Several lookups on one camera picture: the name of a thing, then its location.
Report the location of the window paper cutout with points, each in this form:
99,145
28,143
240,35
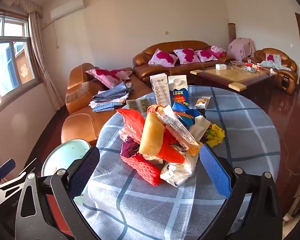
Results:
23,70

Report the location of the folded blue checked sheet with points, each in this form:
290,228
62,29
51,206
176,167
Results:
115,92

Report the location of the folded white blue sheet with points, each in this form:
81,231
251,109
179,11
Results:
103,107

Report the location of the red plastic bag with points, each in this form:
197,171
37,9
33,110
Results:
132,122

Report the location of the brown leather three-seat sofa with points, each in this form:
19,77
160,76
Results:
190,46

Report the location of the yellowish plastic bag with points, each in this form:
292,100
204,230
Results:
151,135

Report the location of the light blue cloth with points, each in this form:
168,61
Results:
275,65

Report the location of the brown leather chaise sofa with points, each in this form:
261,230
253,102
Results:
80,125

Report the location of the tall white carton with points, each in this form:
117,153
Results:
160,90

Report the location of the white air conditioner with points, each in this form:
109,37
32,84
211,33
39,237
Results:
66,10

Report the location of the blue grey checked tablecloth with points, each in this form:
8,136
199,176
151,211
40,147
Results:
140,200

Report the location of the pink floral cloth cover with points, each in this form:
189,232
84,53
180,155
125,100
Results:
241,47

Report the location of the rolled bamboo mat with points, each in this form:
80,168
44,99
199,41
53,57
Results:
232,32

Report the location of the crushed blue white carton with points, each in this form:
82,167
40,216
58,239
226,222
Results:
201,127

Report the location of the blue orange snack bag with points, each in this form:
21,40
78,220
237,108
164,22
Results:
182,106

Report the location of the gold red foil wrapper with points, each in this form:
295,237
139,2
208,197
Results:
155,108

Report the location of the wooden glass-top coffee table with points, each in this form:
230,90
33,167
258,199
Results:
230,76

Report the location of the pink blanket bundle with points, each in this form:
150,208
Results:
217,50

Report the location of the small yellow white snack box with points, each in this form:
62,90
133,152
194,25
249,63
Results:
202,101

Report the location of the beige curtain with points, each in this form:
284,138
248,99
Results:
40,62

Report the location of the clear wrapper with orange end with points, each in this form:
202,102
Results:
177,130

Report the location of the sliding window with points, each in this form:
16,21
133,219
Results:
7,60

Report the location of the brown leather armchair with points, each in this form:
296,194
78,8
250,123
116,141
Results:
287,76

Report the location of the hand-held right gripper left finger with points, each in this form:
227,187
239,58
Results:
86,170

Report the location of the purple wrapper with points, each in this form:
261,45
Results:
131,148

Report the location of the white tissue box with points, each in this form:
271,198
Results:
221,66

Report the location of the white plastic bag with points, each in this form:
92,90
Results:
176,171

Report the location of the beige curtain valance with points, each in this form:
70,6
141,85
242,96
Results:
20,3

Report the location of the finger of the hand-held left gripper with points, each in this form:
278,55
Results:
6,167
27,167

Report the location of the light blue cartoon print bin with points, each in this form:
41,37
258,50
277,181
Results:
65,152

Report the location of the pink floral pillow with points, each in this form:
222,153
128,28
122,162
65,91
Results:
205,55
186,55
163,57
110,76

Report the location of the red foam net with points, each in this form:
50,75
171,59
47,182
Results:
143,166

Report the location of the blue milk carton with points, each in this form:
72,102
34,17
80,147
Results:
178,90

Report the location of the bright yellow wrapper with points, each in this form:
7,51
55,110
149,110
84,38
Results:
216,133

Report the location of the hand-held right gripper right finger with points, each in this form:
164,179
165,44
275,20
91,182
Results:
215,170

